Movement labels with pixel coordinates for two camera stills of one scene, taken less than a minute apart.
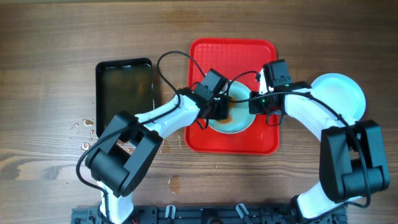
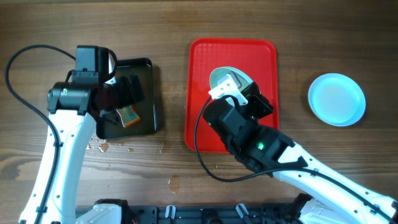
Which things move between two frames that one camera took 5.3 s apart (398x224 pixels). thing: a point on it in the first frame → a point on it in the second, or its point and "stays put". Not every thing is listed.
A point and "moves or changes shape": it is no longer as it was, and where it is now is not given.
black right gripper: [255, 107] → [252, 94]
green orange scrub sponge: [229, 119] moves or changes shape
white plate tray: [341, 94] stays put
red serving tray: [239, 60] stays put
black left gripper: [224, 110] → [129, 96]
